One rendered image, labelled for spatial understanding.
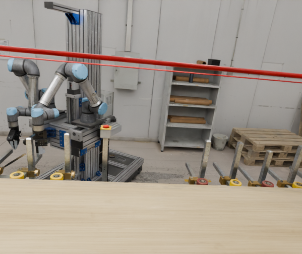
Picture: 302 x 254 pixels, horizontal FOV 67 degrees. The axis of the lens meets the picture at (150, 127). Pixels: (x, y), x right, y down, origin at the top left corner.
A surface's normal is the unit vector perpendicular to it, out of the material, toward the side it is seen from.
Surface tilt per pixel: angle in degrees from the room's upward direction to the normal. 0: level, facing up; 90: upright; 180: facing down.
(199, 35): 90
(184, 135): 90
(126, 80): 90
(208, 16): 90
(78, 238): 0
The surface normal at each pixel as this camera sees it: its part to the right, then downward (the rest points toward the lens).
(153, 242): 0.10, -0.94
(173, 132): 0.11, 0.33
